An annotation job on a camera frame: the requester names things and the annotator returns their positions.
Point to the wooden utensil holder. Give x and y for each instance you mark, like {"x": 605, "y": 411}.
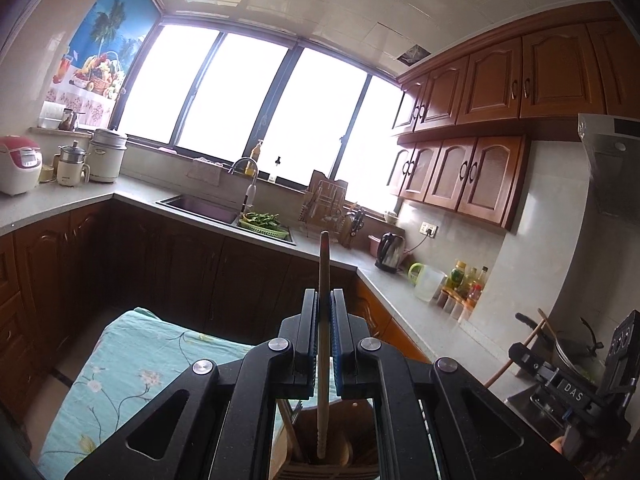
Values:
{"x": 350, "y": 455}

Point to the pink container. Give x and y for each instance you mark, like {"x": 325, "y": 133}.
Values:
{"x": 373, "y": 246}

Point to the wooden upper cabinets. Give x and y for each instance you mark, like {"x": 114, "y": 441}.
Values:
{"x": 500, "y": 85}

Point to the yellow soap bottle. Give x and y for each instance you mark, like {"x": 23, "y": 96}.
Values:
{"x": 255, "y": 157}

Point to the spice jar rack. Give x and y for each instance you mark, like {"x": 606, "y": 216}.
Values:
{"x": 452, "y": 306}

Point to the steel range hood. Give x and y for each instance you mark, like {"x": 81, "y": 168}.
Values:
{"x": 615, "y": 170}

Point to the large kitchen window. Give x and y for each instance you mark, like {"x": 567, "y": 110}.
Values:
{"x": 225, "y": 100}

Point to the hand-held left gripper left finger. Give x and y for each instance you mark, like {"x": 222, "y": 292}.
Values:
{"x": 312, "y": 332}

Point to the steel electric kettle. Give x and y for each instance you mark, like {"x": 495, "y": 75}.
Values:
{"x": 390, "y": 252}

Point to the white bowl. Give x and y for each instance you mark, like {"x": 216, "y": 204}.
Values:
{"x": 391, "y": 216}

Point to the kitchen sink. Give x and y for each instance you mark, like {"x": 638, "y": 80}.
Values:
{"x": 200, "y": 207}

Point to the knife block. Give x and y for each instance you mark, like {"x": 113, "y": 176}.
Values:
{"x": 350, "y": 232}

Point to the white wall socket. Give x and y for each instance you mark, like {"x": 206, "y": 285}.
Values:
{"x": 429, "y": 229}

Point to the small bottle with black top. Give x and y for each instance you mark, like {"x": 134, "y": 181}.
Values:
{"x": 273, "y": 172}

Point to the white container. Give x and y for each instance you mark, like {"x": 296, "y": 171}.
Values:
{"x": 50, "y": 116}

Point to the wooden dish rack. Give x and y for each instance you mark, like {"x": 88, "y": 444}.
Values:
{"x": 327, "y": 210}

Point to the teal floral tablecloth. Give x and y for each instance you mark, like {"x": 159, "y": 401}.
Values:
{"x": 125, "y": 360}

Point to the red capped sauce bottle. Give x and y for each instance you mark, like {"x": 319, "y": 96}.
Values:
{"x": 475, "y": 295}

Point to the wooden chopstick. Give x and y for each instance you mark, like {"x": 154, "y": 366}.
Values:
{"x": 287, "y": 427}
{"x": 324, "y": 270}
{"x": 502, "y": 370}

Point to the tropical fruit wall poster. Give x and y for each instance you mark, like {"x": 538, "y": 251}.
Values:
{"x": 100, "y": 35}

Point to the person's right hand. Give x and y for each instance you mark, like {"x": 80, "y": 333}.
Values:
{"x": 557, "y": 446}

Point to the dark wooden base cabinets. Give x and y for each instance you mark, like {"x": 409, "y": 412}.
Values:
{"x": 175, "y": 270}

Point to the grey speckled countertop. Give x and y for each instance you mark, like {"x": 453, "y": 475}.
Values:
{"x": 392, "y": 292}

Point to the steel faucet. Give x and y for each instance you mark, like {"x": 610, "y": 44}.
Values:
{"x": 250, "y": 195}

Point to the white and pink rice cooker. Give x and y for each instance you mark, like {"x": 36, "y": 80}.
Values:
{"x": 17, "y": 165}

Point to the small electric pot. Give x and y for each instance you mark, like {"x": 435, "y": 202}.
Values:
{"x": 72, "y": 170}

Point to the wooden spatula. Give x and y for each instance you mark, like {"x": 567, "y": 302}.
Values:
{"x": 545, "y": 322}

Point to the green vegetable basket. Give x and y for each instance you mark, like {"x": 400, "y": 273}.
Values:
{"x": 262, "y": 222}

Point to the yellow condiment bottle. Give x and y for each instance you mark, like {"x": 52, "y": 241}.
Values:
{"x": 470, "y": 280}

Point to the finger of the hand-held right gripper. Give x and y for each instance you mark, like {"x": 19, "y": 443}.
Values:
{"x": 532, "y": 362}

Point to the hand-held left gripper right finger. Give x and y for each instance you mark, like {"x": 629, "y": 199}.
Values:
{"x": 337, "y": 332}

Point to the wooden cutting board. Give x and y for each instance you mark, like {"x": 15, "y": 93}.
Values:
{"x": 315, "y": 182}

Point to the small yellow cup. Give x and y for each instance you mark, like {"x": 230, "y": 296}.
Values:
{"x": 48, "y": 174}

